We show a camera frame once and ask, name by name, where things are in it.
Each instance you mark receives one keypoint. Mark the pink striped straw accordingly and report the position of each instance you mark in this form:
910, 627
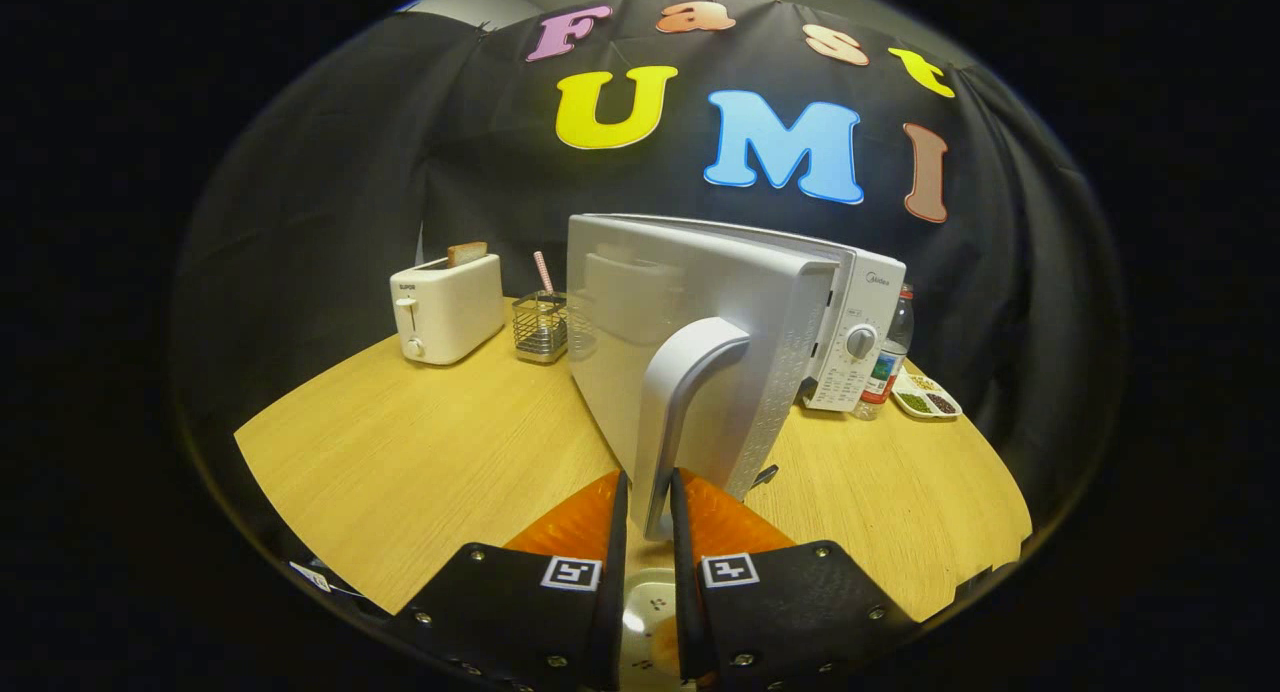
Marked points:
544, 272

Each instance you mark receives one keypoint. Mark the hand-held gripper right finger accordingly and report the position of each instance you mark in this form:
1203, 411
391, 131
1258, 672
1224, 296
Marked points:
685, 612

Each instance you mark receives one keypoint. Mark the cream toaster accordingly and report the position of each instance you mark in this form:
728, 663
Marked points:
450, 312

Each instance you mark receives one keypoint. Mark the white divided bean dish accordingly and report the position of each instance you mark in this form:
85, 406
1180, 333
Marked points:
925, 400

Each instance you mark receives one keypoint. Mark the pale green food tray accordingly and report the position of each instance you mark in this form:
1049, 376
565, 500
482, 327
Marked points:
640, 592

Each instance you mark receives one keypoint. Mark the toast slice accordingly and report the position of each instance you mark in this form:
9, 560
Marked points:
467, 254

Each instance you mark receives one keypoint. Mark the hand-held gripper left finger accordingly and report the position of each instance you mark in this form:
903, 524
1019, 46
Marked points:
612, 612

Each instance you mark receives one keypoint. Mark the white microwave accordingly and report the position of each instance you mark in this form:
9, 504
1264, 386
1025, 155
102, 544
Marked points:
700, 282

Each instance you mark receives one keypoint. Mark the clear plastic water bottle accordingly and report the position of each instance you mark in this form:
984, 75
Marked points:
885, 367

